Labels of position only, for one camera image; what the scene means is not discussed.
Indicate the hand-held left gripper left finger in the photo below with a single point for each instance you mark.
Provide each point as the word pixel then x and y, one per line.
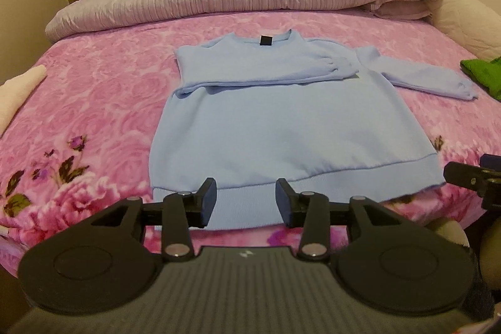
pixel 207 203

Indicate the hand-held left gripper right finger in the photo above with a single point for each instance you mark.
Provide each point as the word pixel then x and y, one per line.
pixel 284 203

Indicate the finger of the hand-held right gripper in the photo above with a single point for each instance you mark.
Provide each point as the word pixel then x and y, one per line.
pixel 464 173

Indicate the light blue sweatshirt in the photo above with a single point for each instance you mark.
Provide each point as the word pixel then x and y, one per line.
pixel 274 122

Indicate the green cloth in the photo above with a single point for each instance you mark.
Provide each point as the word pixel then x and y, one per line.
pixel 485 73

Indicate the cream cushion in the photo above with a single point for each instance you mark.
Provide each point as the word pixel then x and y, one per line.
pixel 465 21

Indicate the pink floral blanket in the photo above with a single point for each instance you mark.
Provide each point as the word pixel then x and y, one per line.
pixel 98 83

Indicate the pink pillow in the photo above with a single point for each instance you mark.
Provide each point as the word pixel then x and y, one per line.
pixel 403 7

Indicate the white folded towel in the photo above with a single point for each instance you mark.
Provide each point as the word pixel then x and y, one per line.
pixel 15 93

